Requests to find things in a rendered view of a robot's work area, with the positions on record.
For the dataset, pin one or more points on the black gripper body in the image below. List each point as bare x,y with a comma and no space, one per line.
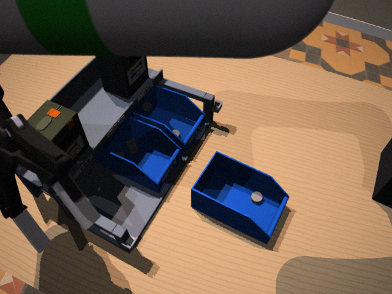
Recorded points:
5,141

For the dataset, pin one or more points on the blue bin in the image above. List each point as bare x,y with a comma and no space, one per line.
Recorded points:
223,191
171,110
152,166

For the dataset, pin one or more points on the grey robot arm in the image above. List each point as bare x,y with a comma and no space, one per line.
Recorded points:
235,29

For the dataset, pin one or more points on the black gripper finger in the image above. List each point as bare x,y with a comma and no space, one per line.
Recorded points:
12,206
38,154

